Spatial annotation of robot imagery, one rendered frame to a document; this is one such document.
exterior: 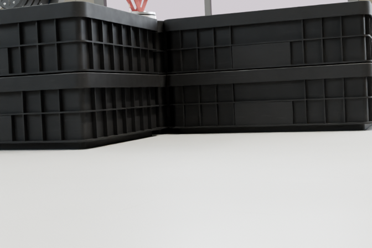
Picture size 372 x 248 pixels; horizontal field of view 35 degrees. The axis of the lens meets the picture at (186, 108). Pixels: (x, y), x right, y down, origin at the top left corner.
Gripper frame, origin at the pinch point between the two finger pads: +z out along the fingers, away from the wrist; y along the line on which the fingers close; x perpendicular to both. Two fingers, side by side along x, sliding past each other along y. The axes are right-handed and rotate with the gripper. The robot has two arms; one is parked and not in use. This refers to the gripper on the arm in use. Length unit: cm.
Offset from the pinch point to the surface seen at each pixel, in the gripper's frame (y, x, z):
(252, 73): -69, 2, 19
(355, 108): -81, -12, 26
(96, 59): -72, 32, 15
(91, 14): -75, 33, 8
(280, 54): -72, -2, 16
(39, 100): -70, 42, 21
